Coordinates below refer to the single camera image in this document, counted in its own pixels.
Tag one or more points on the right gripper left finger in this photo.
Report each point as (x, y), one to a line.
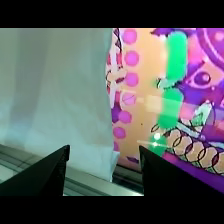
(43, 176)

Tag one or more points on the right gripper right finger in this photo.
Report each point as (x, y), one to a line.
(166, 180)

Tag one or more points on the white garment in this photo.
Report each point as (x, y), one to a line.
(56, 96)

